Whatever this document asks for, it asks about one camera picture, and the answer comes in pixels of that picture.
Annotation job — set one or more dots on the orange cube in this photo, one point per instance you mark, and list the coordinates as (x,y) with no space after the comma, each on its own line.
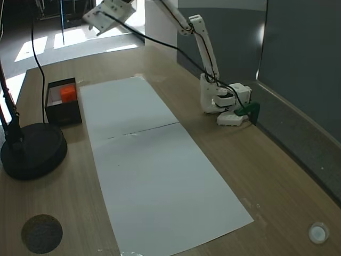
(68,94)

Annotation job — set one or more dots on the dark round table grommet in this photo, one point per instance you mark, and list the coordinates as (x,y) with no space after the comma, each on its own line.
(41,234)

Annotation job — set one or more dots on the black cardboard box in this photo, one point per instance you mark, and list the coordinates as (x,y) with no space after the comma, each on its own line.
(64,113)

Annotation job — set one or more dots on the white paper sheet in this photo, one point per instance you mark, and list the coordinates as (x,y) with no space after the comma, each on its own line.
(120,106)
(160,186)

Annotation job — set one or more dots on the green table clamp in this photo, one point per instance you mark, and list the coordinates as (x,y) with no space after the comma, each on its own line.
(251,109)

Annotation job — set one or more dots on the grey partition panel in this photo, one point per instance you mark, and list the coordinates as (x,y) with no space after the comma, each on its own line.
(229,40)
(301,80)

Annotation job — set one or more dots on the black desk lamp stand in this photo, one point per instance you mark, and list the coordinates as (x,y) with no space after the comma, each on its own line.
(32,152)

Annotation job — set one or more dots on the blue pole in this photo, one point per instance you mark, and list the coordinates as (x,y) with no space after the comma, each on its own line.
(63,21)

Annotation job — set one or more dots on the white round cap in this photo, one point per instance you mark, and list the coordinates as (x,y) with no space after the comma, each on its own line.
(318,232)

